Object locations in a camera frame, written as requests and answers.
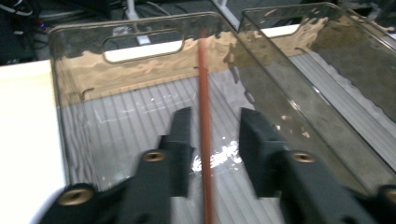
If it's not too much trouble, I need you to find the smoky clear plastic bin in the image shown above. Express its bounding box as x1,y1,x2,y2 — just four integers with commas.
48,11,396,224
340,0,396,48
237,2,396,172

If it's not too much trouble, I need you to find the brown wooden chopstick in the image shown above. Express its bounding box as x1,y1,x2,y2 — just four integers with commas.
198,29,217,224

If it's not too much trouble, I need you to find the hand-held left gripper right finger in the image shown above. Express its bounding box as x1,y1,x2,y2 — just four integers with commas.
239,106,377,224

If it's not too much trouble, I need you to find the grey metal desk frame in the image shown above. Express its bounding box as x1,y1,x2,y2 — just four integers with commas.
125,0,241,46

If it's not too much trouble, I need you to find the white table board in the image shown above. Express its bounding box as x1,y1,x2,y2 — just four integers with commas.
0,59,68,224

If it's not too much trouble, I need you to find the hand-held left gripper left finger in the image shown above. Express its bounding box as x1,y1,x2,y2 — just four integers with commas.
118,106,194,224

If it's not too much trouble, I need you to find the tangle of black floor cables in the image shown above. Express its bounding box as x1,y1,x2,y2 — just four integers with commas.
0,0,176,60

